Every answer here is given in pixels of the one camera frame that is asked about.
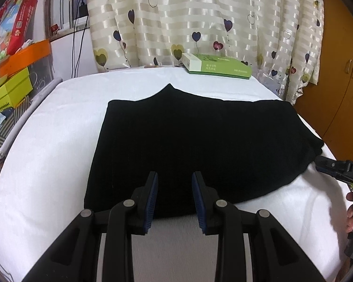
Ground person's right hand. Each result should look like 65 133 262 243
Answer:
345 192 353 235

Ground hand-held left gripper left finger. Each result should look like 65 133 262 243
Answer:
20 171 159 282

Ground white table cloth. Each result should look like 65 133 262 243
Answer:
0 66 353 282

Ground green white carton box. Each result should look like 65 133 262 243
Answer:
181 53 253 80

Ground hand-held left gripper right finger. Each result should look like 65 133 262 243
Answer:
192 171 324 282

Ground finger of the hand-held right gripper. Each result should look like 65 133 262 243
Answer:
315 156 348 172
324 169 353 191

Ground cream heart print curtain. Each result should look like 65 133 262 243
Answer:
85 0 325 106

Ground orange box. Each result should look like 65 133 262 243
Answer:
0 39 51 77

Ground clear plastic storage box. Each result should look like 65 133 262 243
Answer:
28 56 56 95

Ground yellow-green shoe box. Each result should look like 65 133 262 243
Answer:
0 67 33 116

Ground grey striped pattern box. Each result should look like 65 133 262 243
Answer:
0 95 33 150

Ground black power adapter with cables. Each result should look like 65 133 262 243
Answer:
71 0 89 78

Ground brown wooden cabinet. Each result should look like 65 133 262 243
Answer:
293 0 353 165

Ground black pants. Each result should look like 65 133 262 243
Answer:
84 84 325 219

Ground red printed carton box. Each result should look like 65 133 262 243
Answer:
0 0 38 65

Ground window frame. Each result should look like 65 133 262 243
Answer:
44 0 89 39

